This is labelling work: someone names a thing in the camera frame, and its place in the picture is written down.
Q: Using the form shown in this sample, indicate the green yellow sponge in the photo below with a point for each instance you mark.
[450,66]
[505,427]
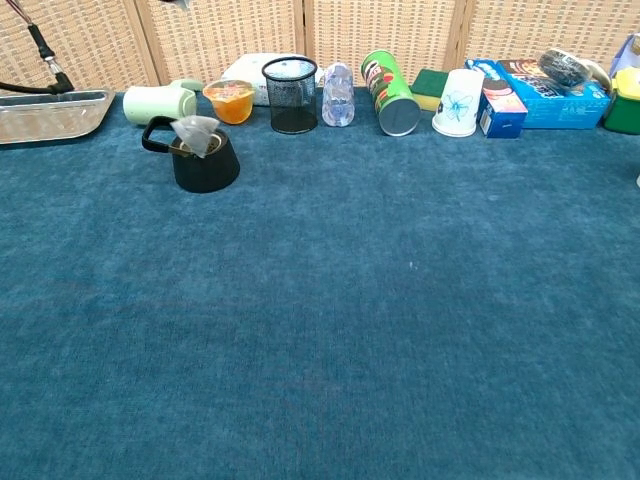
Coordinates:
[427,85]

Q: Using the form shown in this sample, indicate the light green mug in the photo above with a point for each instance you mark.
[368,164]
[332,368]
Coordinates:
[155,105]

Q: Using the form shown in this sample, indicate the green chips can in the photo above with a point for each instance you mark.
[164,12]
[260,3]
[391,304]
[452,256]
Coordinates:
[390,95]

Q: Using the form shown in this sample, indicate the black mesh pen holder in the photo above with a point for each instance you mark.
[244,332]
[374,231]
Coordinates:
[292,100]

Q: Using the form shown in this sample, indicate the clear plastic water bottle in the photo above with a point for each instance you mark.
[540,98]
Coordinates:
[337,100]

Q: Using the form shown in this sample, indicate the black patterned tape roll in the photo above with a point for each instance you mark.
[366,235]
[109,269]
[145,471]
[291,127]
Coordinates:
[562,65]

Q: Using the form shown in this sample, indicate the white cup with blue flower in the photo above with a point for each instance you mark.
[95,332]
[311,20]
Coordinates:
[457,107]

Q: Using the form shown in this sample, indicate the brown chocolate box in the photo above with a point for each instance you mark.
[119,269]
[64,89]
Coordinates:
[520,66]

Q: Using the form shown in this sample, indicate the blue table cloth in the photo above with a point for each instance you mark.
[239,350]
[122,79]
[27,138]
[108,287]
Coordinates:
[350,325]

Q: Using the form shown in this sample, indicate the white blue tissue pack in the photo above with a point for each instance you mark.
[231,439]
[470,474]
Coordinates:
[627,55]

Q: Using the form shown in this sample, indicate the stainless steel tray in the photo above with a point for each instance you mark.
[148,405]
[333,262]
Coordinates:
[50,117]

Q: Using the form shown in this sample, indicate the blue snack box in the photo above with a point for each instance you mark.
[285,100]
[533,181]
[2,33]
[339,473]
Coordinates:
[565,107]

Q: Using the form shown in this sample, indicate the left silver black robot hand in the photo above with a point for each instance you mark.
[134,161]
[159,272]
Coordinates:
[175,3]

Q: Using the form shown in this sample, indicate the orange jelly cup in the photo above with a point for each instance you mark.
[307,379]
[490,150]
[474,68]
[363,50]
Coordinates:
[231,102]

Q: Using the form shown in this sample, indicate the black teapot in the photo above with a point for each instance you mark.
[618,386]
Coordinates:
[210,172]

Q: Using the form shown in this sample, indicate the blue pink cookie box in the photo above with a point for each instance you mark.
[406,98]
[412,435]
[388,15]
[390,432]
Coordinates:
[500,112]

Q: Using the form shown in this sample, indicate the woven bamboo folding screen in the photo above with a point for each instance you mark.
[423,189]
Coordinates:
[220,30]

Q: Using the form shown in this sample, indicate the white wet wipes pack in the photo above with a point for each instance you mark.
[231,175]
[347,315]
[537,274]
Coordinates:
[245,67]

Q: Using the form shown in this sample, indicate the green container with yellow lid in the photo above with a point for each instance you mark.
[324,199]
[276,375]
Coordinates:
[625,105]

